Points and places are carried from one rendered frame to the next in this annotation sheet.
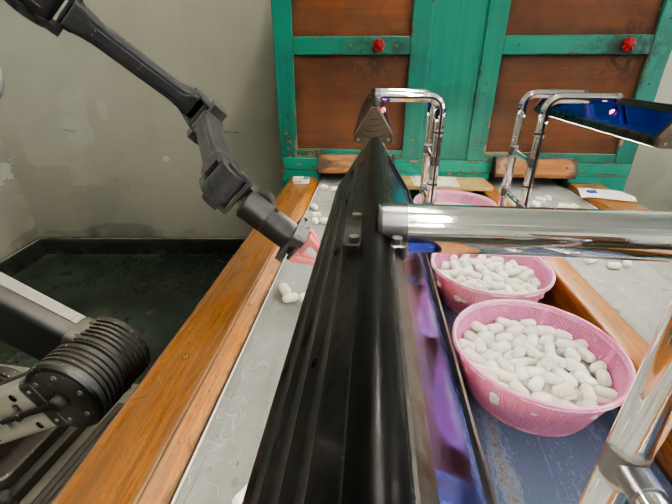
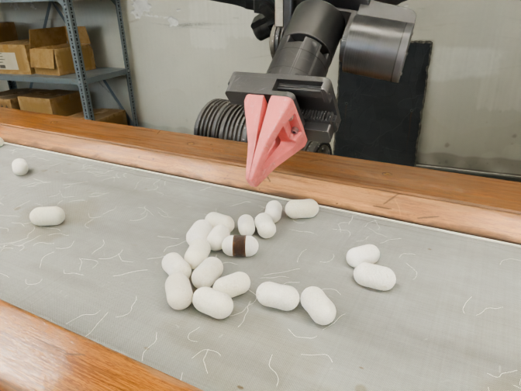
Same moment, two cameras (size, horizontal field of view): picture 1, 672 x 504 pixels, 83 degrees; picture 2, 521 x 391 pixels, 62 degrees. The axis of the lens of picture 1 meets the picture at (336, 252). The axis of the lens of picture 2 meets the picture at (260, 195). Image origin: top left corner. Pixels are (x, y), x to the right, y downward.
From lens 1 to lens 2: 0.90 m
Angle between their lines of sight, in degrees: 98
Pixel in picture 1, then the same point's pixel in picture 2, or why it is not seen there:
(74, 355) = (218, 103)
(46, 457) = not seen: hidden behind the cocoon
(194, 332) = (227, 146)
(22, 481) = not seen: hidden behind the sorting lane
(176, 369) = (176, 140)
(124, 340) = (237, 121)
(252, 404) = (105, 180)
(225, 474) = (56, 167)
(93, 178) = not seen: outside the picture
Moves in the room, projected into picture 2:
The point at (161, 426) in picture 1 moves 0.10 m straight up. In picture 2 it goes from (117, 138) to (106, 75)
